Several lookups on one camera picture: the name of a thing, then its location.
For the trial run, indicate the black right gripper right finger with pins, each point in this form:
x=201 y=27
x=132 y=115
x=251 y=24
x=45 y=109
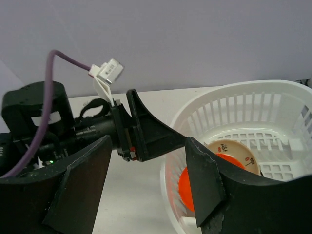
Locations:
x=230 y=200

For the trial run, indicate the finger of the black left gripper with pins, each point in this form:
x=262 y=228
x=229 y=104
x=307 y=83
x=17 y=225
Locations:
x=150 y=137

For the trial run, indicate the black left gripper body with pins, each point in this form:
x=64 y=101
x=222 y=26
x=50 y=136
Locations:
x=97 y=119

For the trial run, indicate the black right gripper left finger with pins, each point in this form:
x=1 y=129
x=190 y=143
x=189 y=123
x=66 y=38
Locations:
x=62 y=198

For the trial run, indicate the orange round plate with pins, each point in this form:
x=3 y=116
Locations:
x=185 y=184

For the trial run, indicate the beige round plate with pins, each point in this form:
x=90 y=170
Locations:
x=235 y=153

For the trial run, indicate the white plastic basket bin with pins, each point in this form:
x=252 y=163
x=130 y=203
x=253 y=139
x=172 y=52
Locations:
x=271 y=118

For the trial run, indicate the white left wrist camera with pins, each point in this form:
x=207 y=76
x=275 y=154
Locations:
x=104 y=76

